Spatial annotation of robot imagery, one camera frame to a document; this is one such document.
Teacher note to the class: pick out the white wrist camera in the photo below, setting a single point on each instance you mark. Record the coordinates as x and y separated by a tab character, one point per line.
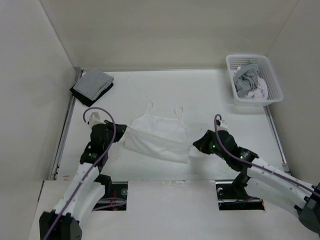
221	125
94	119

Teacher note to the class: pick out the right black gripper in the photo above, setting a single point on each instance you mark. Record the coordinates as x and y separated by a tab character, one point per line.
201	144

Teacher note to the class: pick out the left aluminium rail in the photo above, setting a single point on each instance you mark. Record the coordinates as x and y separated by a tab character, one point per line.
59	147

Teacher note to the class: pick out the grey tank top in basket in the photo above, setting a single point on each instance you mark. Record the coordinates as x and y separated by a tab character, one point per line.
246	79

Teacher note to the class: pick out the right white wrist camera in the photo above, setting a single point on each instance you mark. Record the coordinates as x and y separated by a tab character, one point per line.
221	125

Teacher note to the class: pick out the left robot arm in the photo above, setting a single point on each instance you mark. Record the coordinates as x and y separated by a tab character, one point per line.
88	186

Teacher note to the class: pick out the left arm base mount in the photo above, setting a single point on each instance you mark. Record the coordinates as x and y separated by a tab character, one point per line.
114	199

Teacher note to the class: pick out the white plastic basket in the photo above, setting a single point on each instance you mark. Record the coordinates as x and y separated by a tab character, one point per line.
266	72

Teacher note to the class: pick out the folded black tank top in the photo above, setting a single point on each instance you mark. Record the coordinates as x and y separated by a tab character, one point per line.
85	100

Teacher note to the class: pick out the folded grey tank top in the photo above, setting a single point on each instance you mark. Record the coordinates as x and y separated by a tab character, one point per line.
93	83

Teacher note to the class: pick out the white tank top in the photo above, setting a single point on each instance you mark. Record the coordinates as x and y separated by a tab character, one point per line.
166	139

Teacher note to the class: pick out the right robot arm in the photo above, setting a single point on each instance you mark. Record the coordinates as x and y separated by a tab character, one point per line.
259	179

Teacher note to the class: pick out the pale pink tank top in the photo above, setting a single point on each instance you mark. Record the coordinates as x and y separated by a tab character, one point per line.
261	93

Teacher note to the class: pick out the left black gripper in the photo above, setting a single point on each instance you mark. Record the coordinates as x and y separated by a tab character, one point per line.
120	130

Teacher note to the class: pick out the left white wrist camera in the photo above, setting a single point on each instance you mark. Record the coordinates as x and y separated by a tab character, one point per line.
94	119

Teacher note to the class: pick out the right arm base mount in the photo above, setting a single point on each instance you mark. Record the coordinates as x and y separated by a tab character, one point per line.
232	199

